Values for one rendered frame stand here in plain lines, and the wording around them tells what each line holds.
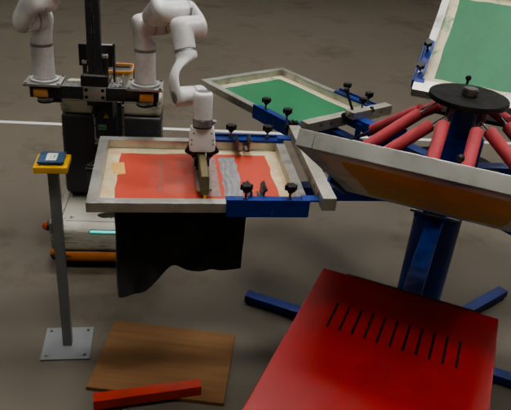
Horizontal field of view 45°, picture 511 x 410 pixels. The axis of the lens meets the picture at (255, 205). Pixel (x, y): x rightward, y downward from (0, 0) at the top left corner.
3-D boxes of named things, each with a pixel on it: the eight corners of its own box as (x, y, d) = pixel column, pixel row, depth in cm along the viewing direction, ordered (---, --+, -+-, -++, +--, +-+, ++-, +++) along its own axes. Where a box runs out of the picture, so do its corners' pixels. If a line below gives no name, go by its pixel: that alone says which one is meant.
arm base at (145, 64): (133, 77, 287) (132, 44, 280) (160, 78, 289) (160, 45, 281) (129, 88, 274) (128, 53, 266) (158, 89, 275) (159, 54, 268)
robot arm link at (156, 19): (151, -19, 235) (196, -19, 244) (124, 18, 268) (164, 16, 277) (159, 19, 235) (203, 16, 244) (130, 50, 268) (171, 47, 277)
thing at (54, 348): (39, 360, 281) (17, 171, 235) (47, 329, 300) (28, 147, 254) (89, 359, 285) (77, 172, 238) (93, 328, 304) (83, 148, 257)
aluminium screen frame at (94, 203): (85, 212, 214) (85, 202, 212) (100, 144, 264) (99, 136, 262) (308, 213, 226) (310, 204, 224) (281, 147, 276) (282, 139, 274)
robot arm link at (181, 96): (190, 52, 242) (200, 106, 244) (159, 54, 236) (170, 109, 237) (200, 46, 235) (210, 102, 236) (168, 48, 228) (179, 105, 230)
